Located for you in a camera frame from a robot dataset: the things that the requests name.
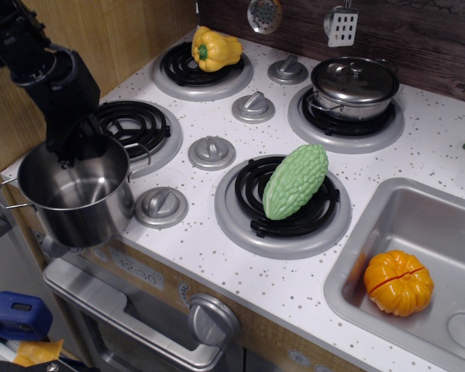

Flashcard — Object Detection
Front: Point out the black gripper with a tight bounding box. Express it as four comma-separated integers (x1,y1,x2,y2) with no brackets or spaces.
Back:
22,48,105,167

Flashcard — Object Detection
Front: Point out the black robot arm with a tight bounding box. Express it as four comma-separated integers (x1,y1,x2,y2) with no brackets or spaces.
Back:
0,1,106,167

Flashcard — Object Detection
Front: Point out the front left stove burner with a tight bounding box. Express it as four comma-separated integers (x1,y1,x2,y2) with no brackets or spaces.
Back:
95,100,183,178

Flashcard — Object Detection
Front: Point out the stove burner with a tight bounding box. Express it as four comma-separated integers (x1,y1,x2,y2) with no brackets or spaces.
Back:
214,156,351,260
288,87,405,154
152,42,253,102
95,100,183,178

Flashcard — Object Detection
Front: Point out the back left stove burner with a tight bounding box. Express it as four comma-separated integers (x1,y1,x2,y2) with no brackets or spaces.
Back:
152,42,253,102

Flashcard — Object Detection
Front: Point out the back right stove burner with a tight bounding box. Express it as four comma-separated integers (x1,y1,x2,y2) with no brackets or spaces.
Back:
288,87,405,154

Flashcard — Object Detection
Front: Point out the front right stove burner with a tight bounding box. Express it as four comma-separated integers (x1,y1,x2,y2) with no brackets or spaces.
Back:
214,156,351,260

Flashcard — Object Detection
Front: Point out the lidded steel pot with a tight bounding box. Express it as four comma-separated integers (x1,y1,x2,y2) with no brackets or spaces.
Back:
306,57,400,120

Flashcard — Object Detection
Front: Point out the grey knob front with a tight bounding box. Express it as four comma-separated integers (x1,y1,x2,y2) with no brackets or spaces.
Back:
135,187,188,229

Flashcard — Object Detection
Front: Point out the grey knob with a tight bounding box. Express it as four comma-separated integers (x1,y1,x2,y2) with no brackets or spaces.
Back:
232,91,276,124
267,55,308,85
188,136,236,171
135,187,188,229

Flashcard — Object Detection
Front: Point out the left oven dial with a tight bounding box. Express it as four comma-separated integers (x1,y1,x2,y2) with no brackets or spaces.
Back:
41,236,84,258

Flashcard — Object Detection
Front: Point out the oven dial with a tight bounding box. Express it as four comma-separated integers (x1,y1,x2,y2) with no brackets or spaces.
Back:
41,236,84,258
188,293,241,347

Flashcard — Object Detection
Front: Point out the oven clock display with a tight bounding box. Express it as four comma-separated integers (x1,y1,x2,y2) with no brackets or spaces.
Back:
108,248,165,291

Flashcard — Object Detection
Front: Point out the grey knob middle lower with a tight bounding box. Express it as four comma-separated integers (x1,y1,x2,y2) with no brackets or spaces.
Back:
188,136,236,171

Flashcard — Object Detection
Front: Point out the yellow toy bell pepper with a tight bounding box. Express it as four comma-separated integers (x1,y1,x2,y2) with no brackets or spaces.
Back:
191,26,243,73

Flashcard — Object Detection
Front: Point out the grey knob middle upper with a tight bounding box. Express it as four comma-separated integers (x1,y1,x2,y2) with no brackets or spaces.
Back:
232,91,276,124

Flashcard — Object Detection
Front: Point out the blue clamp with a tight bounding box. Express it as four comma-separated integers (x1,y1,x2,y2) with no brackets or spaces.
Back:
0,291,53,341

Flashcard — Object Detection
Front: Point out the yellow cloth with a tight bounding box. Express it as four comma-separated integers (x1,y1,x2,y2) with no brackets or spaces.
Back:
12,339,64,367

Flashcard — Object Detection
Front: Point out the right oven dial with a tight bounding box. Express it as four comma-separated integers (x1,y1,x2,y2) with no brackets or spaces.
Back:
188,293,241,347

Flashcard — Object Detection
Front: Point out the green toy bitter gourd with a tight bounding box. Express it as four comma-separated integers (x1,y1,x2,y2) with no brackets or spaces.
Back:
262,144,329,221

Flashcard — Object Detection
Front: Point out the grey knob back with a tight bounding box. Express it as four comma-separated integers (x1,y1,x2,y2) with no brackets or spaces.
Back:
267,55,308,85

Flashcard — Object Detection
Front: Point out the hanging steel strainer ladle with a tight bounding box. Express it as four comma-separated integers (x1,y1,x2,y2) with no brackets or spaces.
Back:
247,0,282,35

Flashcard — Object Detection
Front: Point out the hanging slotted spatula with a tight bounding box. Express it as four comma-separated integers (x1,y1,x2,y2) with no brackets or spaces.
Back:
323,0,359,48

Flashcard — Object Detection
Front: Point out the grey toy sink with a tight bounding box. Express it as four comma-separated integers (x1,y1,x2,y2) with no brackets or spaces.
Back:
324,178,465,371

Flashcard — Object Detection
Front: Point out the orange toy pumpkin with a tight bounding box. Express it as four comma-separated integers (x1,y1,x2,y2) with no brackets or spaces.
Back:
363,250,435,317

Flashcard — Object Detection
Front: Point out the grey oven door handle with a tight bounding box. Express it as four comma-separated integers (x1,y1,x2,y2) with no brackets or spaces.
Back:
43,259,228,371

